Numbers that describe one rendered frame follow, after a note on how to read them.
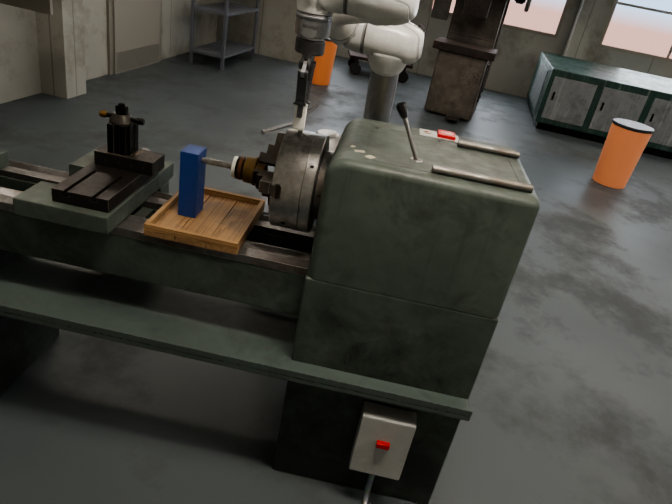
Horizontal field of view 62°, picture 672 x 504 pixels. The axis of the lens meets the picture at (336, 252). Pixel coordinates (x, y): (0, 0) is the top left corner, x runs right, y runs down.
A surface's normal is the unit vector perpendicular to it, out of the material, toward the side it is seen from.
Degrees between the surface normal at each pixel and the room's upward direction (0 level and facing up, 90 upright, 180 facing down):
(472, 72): 90
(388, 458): 90
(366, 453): 90
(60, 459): 0
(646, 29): 90
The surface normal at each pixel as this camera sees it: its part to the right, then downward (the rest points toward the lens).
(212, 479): 0.17, -0.86
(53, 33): -0.23, 0.44
